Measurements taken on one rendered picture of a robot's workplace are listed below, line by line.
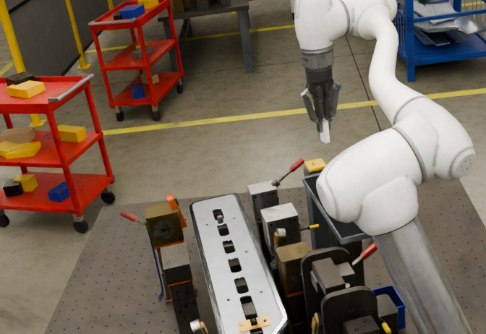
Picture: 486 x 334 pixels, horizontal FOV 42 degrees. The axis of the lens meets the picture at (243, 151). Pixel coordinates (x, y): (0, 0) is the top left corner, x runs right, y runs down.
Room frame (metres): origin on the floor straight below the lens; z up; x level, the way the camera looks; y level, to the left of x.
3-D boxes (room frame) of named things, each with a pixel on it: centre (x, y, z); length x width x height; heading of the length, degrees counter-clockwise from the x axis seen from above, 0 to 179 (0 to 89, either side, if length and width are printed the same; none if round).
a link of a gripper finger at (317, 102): (1.67, -0.23, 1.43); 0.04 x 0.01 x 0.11; 21
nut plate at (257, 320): (1.29, 0.04, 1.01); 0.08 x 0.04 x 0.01; 97
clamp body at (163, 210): (1.85, 0.32, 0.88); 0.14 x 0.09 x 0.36; 98
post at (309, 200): (1.82, -0.23, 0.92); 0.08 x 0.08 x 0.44; 8
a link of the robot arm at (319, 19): (1.68, -0.26, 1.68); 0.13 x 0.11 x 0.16; 107
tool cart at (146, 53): (5.61, 0.79, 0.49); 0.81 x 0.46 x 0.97; 162
